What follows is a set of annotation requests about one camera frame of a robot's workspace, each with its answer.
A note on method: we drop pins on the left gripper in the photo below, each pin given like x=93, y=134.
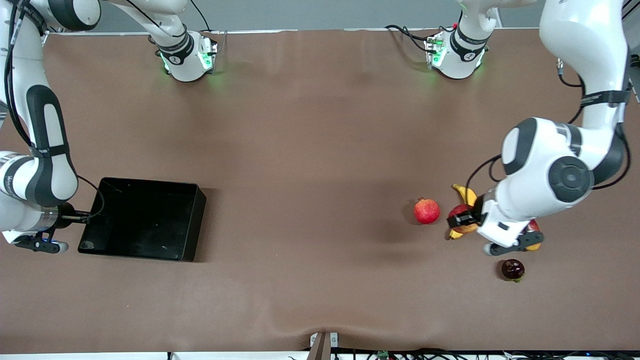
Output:
x=477, y=206

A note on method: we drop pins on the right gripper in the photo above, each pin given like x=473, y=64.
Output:
x=66, y=209

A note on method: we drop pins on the red yellow apple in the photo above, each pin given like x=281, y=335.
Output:
x=459, y=210

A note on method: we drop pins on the yellow banana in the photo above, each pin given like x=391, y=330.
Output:
x=466, y=194

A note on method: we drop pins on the black plastic box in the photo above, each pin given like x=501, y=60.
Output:
x=145, y=220

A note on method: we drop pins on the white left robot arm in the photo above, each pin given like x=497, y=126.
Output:
x=575, y=30

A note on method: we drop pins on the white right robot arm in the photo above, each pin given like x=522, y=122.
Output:
x=30, y=65

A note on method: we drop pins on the red pomegranate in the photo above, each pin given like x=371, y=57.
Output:
x=426, y=211

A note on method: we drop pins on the red orange mango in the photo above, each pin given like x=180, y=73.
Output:
x=533, y=226

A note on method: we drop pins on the dark purple mangosteen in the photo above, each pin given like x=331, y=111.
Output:
x=513, y=269

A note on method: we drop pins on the brown table mat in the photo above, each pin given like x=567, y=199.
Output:
x=300, y=280

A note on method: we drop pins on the grey table edge bracket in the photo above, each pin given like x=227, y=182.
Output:
x=322, y=347

